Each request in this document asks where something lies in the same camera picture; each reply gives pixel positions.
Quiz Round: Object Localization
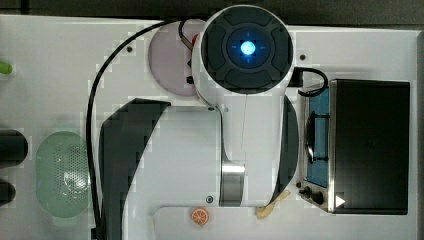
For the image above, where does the orange slice toy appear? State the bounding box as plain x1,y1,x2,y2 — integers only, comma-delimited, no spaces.
191,207,209,226

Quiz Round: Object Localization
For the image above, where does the black cylinder lower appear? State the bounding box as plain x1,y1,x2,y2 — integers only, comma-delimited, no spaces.
0,180,16,206

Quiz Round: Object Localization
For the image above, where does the green perforated basket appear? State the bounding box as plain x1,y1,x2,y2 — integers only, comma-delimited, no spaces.
35,131,91,218

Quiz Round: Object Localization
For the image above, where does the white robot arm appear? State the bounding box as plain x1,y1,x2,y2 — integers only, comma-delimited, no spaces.
99,5,294,240

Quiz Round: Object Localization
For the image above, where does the green object at edge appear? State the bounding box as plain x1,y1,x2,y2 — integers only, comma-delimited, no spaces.
0,62,13,75

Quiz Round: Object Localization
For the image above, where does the peeled banana toy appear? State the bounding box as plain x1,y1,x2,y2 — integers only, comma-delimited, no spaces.
255,190,291,219

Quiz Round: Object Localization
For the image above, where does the grey round plate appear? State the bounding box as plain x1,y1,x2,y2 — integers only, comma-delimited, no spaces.
148,19,205,97

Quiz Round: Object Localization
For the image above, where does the black cylinder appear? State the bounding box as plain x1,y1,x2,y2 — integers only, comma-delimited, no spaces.
0,130,28,168
0,180,16,206

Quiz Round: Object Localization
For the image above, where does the black toaster oven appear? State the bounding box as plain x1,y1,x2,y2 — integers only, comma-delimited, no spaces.
299,79,410,215

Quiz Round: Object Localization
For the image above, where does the black cylinder upper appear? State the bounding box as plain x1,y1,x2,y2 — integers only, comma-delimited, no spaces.
0,130,28,168

